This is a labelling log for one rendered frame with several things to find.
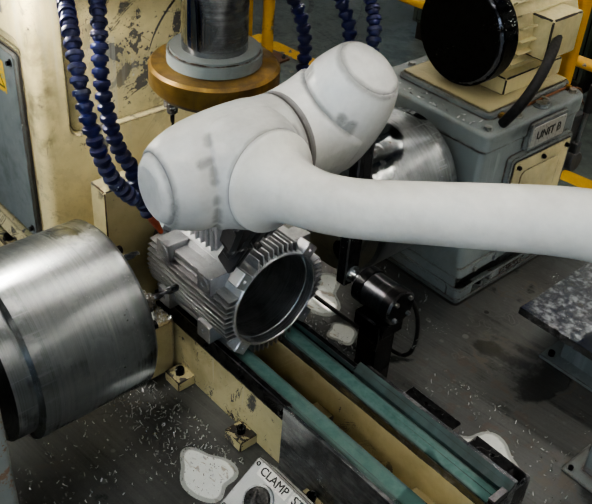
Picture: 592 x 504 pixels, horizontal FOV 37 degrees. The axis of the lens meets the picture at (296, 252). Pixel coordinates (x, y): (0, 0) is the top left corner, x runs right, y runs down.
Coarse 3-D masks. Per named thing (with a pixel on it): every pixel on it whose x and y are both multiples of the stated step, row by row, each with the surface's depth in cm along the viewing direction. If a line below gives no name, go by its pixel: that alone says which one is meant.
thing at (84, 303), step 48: (48, 240) 112; (96, 240) 113; (0, 288) 104; (48, 288) 106; (96, 288) 109; (0, 336) 103; (48, 336) 104; (96, 336) 108; (144, 336) 112; (0, 384) 106; (48, 384) 105; (96, 384) 110; (48, 432) 111
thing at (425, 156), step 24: (408, 120) 146; (384, 144) 140; (408, 144) 142; (432, 144) 144; (384, 168) 138; (408, 168) 140; (432, 168) 143; (312, 240) 152; (336, 240) 146; (336, 264) 150; (360, 264) 145
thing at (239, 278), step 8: (160, 224) 131; (304, 240) 128; (304, 248) 128; (312, 248) 129; (232, 272) 122; (240, 272) 121; (232, 280) 122; (240, 280) 121; (248, 280) 122; (240, 288) 122; (304, 312) 136; (232, 344) 129; (240, 344) 128; (248, 344) 130; (240, 352) 129
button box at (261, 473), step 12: (252, 468) 96; (264, 468) 95; (276, 468) 99; (240, 480) 96; (252, 480) 95; (264, 480) 95; (276, 480) 94; (288, 480) 97; (240, 492) 95; (276, 492) 93; (288, 492) 93; (300, 492) 96
